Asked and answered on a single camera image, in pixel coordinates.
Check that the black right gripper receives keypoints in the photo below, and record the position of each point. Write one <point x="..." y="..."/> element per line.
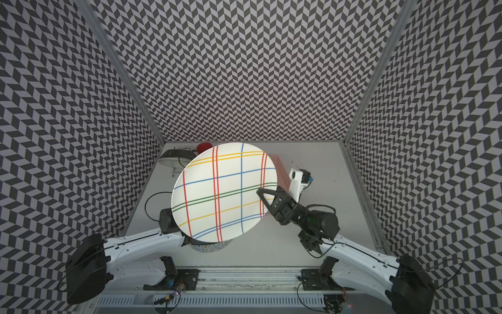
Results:
<point x="285" y="207"/>

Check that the plaid striped white plate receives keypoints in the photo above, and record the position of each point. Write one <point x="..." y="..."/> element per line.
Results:
<point x="214" y="198"/>

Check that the colourful squiggle pattern plate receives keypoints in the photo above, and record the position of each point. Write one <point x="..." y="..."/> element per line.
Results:
<point x="209" y="247"/>

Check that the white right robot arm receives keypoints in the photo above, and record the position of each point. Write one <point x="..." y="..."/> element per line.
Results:
<point x="401" y="282"/>

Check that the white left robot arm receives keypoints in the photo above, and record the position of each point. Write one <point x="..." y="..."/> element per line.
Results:
<point x="98" y="261"/>

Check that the cream floral plate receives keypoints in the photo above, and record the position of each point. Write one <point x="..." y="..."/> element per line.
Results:
<point x="178" y="162"/>

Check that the grey plate behind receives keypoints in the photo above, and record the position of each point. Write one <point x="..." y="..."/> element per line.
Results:
<point x="179" y="153"/>

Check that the pink perforated plastic basket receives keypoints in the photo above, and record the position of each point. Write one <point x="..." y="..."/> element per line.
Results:
<point x="279" y="169"/>

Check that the red plastic cup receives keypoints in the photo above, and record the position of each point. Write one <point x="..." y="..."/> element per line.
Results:
<point x="202" y="147"/>

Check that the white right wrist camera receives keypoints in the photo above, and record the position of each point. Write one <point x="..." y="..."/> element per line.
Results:
<point x="299" y="181"/>

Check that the chrome wire plate stand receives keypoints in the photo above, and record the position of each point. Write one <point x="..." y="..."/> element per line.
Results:
<point x="176" y="172"/>

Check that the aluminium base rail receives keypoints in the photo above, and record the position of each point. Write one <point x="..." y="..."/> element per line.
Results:
<point x="233" y="290"/>

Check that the aluminium corner post right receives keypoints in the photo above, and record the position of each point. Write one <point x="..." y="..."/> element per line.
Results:
<point x="389" y="48"/>

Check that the aluminium corner post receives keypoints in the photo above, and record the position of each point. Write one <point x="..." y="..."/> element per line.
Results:
<point x="94" y="24"/>
<point x="389" y="48"/>

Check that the aluminium corner post left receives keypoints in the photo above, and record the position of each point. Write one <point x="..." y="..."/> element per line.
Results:
<point x="94" y="24"/>

